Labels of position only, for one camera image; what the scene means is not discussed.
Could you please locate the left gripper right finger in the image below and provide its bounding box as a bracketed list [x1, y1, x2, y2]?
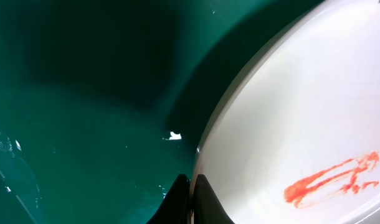
[192, 174, 234, 224]

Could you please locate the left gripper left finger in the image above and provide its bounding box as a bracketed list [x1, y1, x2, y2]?
[146, 174, 190, 224]

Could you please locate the white plate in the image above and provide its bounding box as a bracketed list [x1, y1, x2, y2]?
[190, 0, 380, 223]

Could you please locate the teal plastic tray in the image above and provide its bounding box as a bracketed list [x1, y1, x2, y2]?
[0, 0, 317, 223]

